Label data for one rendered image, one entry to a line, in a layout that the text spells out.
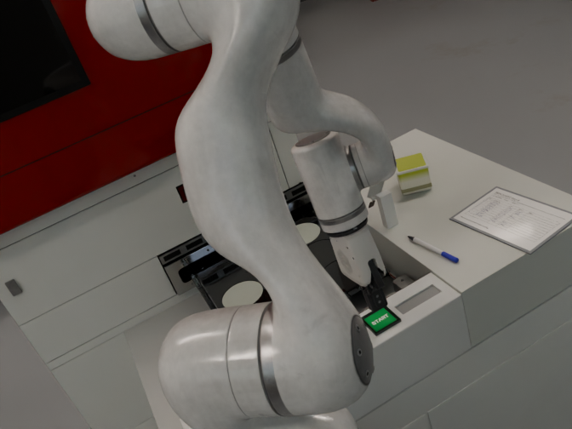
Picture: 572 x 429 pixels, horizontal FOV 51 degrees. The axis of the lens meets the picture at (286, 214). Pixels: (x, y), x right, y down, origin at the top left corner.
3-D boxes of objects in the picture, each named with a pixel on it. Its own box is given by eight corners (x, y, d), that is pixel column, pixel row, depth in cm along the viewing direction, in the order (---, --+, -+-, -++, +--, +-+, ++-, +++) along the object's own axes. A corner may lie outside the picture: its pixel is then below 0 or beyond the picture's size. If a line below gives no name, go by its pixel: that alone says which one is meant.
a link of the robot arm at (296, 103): (340, -3, 84) (392, 152, 105) (237, 41, 87) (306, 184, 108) (353, 27, 78) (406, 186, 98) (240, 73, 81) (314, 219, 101)
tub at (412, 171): (397, 182, 150) (391, 158, 147) (427, 174, 149) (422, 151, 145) (402, 197, 144) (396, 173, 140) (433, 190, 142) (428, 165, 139)
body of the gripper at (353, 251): (314, 223, 108) (335, 276, 111) (338, 236, 98) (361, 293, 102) (349, 204, 109) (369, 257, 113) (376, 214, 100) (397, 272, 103)
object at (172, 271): (176, 293, 159) (163, 265, 155) (318, 217, 170) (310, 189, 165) (178, 295, 158) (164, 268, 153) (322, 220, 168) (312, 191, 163)
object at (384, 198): (372, 220, 139) (359, 171, 133) (386, 213, 140) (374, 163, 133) (387, 231, 134) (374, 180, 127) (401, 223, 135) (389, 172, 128)
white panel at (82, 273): (48, 365, 154) (-39, 241, 134) (321, 220, 173) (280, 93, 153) (50, 372, 151) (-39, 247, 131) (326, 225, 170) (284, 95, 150)
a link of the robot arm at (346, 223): (309, 214, 106) (315, 229, 107) (329, 225, 98) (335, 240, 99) (349, 193, 108) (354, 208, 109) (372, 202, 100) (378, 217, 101)
